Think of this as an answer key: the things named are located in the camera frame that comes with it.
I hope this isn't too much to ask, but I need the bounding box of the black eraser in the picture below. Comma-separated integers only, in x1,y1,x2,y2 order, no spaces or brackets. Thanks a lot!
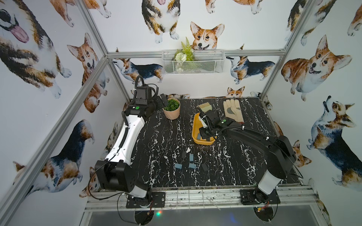
201,163,208,172

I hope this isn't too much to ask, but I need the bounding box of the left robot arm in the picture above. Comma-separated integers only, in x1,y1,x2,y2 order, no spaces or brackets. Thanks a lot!
95,94,168,199

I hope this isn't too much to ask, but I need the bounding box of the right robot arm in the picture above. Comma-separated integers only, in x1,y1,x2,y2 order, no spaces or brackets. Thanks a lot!
197,107,297,203

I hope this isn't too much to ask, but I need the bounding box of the yellow storage box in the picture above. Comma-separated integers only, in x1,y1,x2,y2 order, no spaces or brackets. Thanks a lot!
192,113,217,146

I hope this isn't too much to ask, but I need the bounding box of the blue grey eraser upright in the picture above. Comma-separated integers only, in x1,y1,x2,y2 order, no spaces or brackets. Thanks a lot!
189,153,194,163

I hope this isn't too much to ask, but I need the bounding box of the yellow green sponge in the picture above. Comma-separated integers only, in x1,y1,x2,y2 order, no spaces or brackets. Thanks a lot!
197,102,213,113

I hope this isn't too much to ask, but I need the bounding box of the beige work glove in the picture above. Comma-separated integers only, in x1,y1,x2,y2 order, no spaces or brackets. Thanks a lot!
223,98,244,123

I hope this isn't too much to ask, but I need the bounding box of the pink pot with green plant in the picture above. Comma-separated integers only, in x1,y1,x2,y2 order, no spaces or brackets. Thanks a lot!
163,98,181,120

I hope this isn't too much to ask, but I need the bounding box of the artificial fern with white flower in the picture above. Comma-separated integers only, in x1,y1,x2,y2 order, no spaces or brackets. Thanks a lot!
173,38,195,73

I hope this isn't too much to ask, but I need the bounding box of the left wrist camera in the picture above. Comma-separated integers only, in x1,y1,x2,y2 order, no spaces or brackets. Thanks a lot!
136,85,153,101

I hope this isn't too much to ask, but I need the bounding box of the white wire wall basket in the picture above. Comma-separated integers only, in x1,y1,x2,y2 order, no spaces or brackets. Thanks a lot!
162,50,226,74

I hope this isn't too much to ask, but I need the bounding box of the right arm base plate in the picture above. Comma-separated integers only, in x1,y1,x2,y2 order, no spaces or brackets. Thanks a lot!
239,188,281,205

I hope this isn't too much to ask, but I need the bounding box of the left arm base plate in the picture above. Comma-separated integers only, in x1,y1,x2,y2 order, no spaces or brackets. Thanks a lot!
126,192,166,209

